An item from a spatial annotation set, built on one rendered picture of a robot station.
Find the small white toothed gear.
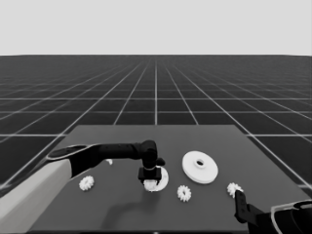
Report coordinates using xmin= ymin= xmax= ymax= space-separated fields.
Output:
xmin=176 ymin=184 xmax=192 ymax=203
xmin=78 ymin=175 xmax=96 ymax=192
xmin=226 ymin=181 xmax=244 ymax=199
xmin=143 ymin=179 xmax=159 ymax=192

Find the white round carrier with pins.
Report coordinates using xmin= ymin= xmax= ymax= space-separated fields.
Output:
xmin=142 ymin=165 xmax=170 ymax=193

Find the large thick white disc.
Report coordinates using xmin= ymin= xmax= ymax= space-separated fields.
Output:
xmin=181 ymin=150 xmax=219 ymax=185

